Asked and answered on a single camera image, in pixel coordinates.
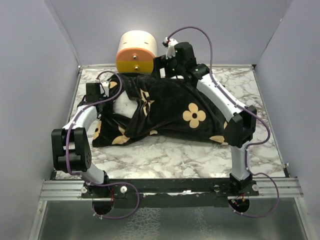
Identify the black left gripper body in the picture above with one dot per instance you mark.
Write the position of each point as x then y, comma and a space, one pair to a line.
107, 107

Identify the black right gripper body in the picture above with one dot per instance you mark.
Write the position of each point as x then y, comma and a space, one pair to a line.
171, 69

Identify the white pillow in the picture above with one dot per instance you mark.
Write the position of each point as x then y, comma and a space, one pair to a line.
125, 106

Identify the black pillowcase with cream flowers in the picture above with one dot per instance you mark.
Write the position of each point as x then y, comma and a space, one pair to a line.
168, 107

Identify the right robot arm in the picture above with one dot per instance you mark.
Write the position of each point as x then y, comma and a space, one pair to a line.
241, 123

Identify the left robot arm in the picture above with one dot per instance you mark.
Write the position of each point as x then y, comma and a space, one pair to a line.
71, 150

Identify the striped cylindrical drawer container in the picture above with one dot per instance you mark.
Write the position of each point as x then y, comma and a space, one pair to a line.
136, 52

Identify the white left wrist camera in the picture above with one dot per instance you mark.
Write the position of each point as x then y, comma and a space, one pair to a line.
104, 86

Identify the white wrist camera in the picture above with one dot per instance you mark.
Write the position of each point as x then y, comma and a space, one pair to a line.
104, 86
170, 43

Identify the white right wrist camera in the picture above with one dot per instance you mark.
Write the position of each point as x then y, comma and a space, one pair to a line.
170, 43

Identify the aluminium frame rail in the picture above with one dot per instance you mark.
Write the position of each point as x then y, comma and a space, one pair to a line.
69, 190

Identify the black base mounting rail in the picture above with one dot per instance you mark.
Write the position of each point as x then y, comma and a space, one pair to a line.
169, 192

